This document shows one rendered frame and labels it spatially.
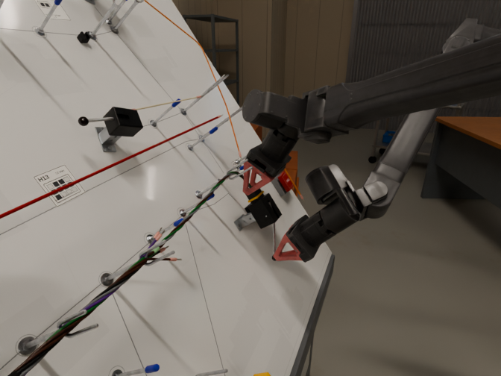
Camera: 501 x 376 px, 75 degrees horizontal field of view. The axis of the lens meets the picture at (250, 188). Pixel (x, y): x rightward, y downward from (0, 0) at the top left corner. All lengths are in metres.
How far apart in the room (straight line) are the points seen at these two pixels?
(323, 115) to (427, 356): 1.72
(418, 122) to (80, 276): 0.66
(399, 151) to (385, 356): 1.46
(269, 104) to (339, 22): 6.18
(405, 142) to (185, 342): 0.54
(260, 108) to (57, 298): 0.39
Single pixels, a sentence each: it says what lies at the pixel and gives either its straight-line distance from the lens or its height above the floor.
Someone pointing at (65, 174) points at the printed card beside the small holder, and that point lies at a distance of 0.54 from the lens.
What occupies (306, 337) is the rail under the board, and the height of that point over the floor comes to 0.87.
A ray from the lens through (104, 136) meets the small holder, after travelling 0.59.
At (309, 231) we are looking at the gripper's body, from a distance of 0.66.
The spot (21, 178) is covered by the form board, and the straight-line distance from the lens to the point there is 0.52.
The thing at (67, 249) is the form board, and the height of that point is 1.22.
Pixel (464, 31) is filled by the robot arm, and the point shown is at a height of 1.49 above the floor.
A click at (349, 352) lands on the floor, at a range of 1.98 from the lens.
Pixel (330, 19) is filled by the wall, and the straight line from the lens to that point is 6.72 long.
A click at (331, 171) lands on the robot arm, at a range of 0.68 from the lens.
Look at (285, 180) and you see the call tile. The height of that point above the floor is 1.12.
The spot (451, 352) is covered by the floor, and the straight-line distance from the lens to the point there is 2.18.
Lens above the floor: 1.47
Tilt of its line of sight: 23 degrees down
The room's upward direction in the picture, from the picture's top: straight up
